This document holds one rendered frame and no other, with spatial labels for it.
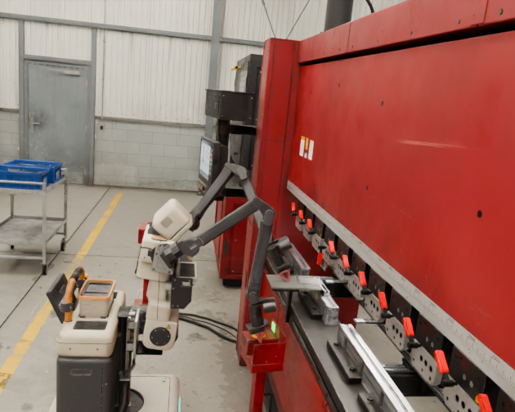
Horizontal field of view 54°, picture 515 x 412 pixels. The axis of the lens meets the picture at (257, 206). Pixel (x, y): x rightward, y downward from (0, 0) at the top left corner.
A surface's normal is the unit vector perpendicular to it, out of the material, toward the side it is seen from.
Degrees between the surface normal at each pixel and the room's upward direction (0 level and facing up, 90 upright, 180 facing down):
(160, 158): 90
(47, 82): 90
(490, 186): 90
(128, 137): 90
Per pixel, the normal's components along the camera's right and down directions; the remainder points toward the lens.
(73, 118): 0.14, 0.22
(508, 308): -0.98, -0.06
